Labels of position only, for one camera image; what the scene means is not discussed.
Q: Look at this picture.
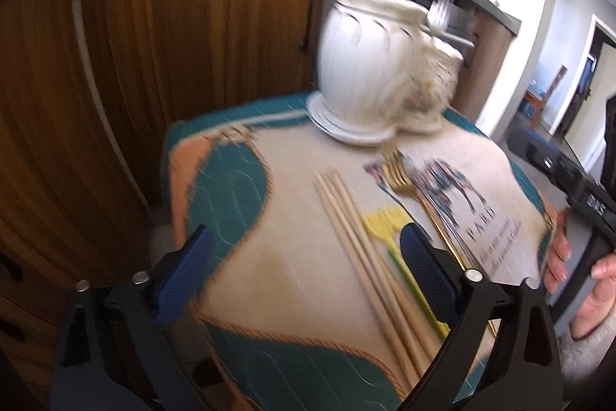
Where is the gold fork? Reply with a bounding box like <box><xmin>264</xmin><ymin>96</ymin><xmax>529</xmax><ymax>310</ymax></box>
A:
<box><xmin>380</xmin><ymin>140</ymin><xmax>481</xmax><ymax>270</ymax></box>

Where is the wooden chopstick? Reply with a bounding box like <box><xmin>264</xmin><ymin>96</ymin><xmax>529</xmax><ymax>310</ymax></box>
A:
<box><xmin>321</xmin><ymin>171</ymin><xmax>431</xmax><ymax>378</ymax></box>
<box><xmin>368</xmin><ymin>233</ymin><xmax>443</xmax><ymax>361</ymax></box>
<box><xmin>316</xmin><ymin>173</ymin><xmax>418</xmax><ymax>388</ymax></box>

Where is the yellow plastic utensil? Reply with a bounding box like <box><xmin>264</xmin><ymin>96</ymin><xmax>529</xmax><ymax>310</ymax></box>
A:
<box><xmin>361</xmin><ymin>206</ymin><xmax>449</xmax><ymax>341</ymax></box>

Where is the silver fork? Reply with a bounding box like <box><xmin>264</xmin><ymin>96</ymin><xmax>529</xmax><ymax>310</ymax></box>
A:
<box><xmin>427</xmin><ymin>0</ymin><xmax>454</xmax><ymax>32</ymax></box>

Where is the wooden kitchen cabinet door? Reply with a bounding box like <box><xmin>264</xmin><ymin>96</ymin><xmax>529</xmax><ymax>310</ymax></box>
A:
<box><xmin>82</xmin><ymin>0</ymin><xmax>321</xmax><ymax>206</ymax></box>

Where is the person's right hand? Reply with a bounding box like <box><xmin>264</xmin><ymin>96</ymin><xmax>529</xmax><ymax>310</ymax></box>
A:
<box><xmin>542</xmin><ymin>208</ymin><xmax>616</xmax><ymax>341</ymax></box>

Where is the wooden chair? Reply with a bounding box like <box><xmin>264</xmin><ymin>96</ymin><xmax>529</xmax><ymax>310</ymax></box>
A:
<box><xmin>524</xmin><ymin>66</ymin><xmax>567</xmax><ymax>129</ymax></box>

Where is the printed quilted table mat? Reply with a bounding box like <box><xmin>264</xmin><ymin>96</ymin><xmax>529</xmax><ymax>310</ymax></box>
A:
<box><xmin>163</xmin><ymin>95</ymin><xmax>556</xmax><ymax>410</ymax></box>

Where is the cream ceramic utensil holder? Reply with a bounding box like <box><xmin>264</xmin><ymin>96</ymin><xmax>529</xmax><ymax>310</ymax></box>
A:
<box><xmin>316</xmin><ymin>0</ymin><xmax>464</xmax><ymax>134</ymax></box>

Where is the cream ceramic holder saucer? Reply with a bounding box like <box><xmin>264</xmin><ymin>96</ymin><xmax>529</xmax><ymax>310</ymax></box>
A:
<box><xmin>306</xmin><ymin>91</ymin><xmax>396</xmax><ymax>147</ymax></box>

